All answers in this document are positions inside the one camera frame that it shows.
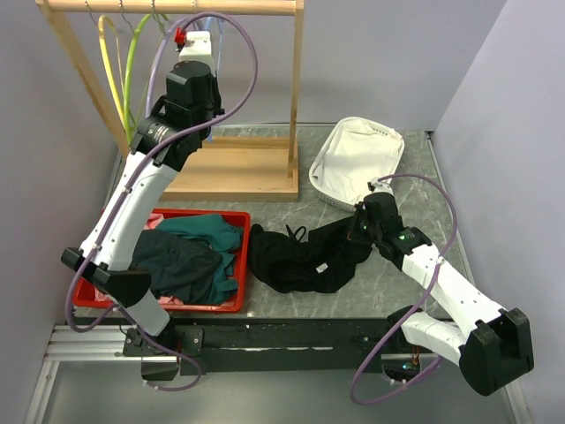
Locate black shorts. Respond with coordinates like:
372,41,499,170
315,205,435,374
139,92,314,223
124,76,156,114
248,217,372,294

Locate blue hanger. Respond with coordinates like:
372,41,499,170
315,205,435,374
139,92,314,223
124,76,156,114
207,12,227,142

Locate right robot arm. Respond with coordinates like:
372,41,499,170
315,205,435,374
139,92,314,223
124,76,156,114
348,193,534,396

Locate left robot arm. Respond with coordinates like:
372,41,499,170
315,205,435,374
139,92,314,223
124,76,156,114
61,61,223,355

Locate purple hanger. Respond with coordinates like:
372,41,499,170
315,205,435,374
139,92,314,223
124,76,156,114
145,18,185,117

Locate green hanger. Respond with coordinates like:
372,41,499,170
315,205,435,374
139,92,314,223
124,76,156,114
123,13,170,144

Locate wooden hanger rack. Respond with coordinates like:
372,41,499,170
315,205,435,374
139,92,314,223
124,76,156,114
37,1,304,201

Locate yellow hanger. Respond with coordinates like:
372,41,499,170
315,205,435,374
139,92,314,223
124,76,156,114
97,14,127,128

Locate dark grey shorts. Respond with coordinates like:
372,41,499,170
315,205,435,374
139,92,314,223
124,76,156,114
132,230,222,304

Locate white laundry basket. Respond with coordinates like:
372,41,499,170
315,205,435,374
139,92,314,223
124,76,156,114
309,117,405,212

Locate pink garment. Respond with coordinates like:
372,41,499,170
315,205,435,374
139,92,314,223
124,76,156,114
94,213,184,306

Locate teal green garment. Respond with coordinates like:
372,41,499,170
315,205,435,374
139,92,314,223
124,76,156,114
155,214,244,305

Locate red plastic bin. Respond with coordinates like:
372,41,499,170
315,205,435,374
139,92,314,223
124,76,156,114
72,208,251,314

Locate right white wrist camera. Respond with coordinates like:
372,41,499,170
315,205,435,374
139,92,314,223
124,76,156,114
367,178,393,194

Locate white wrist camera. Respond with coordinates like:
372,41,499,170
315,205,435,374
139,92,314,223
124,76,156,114
367,178,393,194
174,27,215,72

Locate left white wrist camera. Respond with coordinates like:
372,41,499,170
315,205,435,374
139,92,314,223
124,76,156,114
174,27,215,72

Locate aluminium frame rail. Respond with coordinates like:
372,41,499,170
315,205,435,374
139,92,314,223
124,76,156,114
24,324,147,424

